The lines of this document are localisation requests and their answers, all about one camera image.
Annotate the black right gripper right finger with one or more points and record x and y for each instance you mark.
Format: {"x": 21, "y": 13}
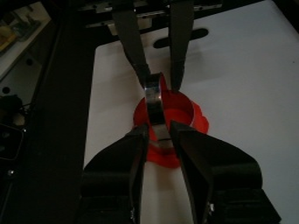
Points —
{"x": 218, "y": 175}

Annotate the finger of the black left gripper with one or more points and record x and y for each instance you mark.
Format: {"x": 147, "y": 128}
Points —
{"x": 130, "y": 40}
{"x": 180, "y": 43}

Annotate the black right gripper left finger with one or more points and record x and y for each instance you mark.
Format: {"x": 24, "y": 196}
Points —
{"x": 116, "y": 175}

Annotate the round metal dough cutter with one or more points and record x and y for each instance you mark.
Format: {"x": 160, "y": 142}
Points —
{"x": 154, "y": 102}

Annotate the red play dough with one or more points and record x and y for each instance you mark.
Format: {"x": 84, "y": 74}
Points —
{"x": 198, "y": 119}

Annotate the white plastic cutting board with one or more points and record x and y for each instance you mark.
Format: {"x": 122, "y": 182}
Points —
{"x": 240, "y": 87}

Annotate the yellow box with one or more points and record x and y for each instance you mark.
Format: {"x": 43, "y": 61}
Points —
{"x": 5, "y": 36}

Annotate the white shelf board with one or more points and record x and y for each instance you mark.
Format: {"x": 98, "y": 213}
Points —
{"x": 15, "y": 55}

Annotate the grey panel with holes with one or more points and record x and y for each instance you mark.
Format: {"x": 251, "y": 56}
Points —
{"x": 17, "y": 78}

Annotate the black flat device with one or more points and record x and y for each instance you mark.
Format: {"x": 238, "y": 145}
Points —
{"x": 8, "y": 141}

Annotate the black round knob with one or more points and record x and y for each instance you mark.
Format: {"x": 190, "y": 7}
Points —
{"x": 9, "y": 103}

